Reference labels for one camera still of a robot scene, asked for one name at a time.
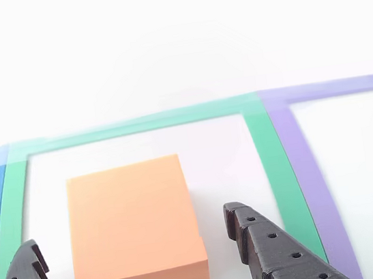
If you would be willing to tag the orange block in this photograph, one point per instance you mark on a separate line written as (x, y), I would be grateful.
(132, 222)

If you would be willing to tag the green tape square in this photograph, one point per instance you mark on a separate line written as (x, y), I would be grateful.
(280, 175)

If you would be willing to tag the purple tape square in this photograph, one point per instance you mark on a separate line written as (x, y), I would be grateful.
(307, 171)

